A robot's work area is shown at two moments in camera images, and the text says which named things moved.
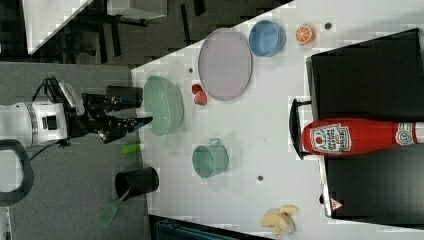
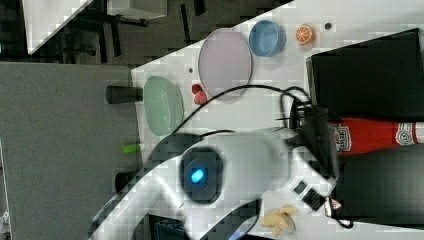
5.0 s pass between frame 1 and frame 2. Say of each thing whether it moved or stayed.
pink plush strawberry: stayed
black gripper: moved
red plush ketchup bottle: stayed
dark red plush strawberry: stayed
